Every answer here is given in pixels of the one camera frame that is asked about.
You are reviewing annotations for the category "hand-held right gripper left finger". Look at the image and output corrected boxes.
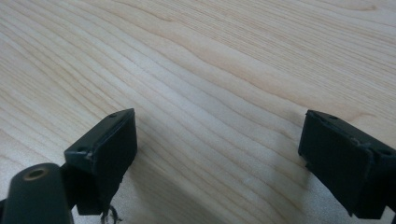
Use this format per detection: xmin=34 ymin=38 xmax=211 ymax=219
xmin=61 ymin=107 xmax=138 ymax=217

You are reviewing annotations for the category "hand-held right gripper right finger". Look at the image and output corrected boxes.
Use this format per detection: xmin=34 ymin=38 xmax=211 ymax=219
xmin=297 ymin=109 xmax=396 ymax=220

